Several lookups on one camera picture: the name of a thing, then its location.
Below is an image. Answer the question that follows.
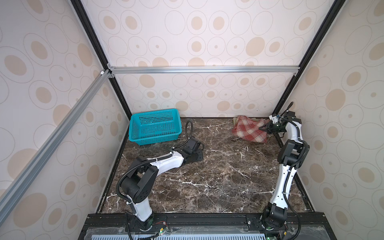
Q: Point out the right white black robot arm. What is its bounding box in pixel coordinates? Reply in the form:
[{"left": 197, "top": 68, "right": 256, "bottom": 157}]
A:
[{"left": 259, "top": 109, "right": 310, "bottom": 230}]

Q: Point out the black corner post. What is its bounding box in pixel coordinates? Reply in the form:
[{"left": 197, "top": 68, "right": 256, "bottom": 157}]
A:
[
  {"left": 272, "top": 0, "right": 347, "bottom": 114},
  {"left": 70, "top": 0, "right": 132, "bottom": 120}
]

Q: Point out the teal plastic basket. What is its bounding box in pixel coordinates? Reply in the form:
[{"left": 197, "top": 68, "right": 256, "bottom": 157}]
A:
[{"left": 129, "top": 109, "right": 182, "bottom": 146}]

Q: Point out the horizontal aluminium frame bar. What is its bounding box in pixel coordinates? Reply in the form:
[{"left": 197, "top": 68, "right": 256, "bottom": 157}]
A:
[{"left": 110, "top": 66, "right": 300, "bottom": 75}]

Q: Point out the left diagonal aluminium frame bar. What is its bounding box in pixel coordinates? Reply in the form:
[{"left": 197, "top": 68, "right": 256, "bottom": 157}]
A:
[{"left": 1, "top": 69, "right": 111, "bottom": 225}]

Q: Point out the right black corner post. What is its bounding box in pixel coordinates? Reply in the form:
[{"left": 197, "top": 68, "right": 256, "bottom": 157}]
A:
[{"left": 272, "top": 0, "right": 347, "bottom": 114}]

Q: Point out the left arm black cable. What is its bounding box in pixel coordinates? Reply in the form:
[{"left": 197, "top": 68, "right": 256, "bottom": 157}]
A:
[{"left": 116, "top": 119, "right": 194, "bottom": 205}]

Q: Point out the red plaid skirt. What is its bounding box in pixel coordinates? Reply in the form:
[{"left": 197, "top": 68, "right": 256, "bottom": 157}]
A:
[{"left": 232, "top": 116, "right": 269, "bottom": 143}]

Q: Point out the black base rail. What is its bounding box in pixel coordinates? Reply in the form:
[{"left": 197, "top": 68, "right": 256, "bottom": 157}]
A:
[{"left": 78, "top": 212, "right": 336, "bottom": 240}]

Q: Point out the olive green skirt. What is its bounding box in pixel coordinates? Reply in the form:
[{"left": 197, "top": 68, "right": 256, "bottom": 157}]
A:
[{"left": 233, "top": 117, "right": 262, "bottom": 125}]

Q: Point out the left black corner post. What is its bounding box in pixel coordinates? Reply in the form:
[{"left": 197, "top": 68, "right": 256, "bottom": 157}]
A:
[{"left": 70, "top": 0, "right": 132, "bottom": 120}]

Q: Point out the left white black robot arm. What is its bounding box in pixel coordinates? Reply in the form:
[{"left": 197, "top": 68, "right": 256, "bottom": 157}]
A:
[{"left": 116, "top": 137, "right": 204, "bottom": 223}]

